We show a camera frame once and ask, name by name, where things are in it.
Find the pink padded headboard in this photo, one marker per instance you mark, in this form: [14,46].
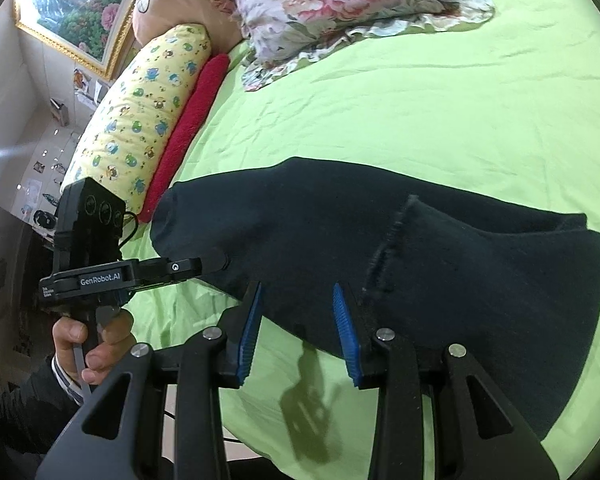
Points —
[152,18]

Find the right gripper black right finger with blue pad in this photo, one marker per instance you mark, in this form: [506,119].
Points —
[356,333]

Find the black fleece pants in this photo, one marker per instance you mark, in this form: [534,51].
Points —
[519,287]

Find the red plush pillow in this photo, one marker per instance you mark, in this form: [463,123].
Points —
[194,114]

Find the floral print blanket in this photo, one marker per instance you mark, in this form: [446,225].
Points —
[284,36]

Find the yellow cartoon print bolster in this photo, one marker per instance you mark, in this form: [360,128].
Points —
[122,144]

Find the dark sleeved forearm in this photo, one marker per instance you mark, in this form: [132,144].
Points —
[33,415]

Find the black camera module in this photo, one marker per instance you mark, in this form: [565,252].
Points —
[89,226]

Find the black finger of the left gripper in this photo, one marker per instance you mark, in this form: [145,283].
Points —
[185,269]

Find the green bed sheet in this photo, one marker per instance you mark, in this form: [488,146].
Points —
[510,109]

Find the gold framed landscape painting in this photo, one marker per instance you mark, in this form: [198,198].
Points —
[94,33]

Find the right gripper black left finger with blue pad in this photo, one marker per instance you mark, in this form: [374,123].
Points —
[240,326]

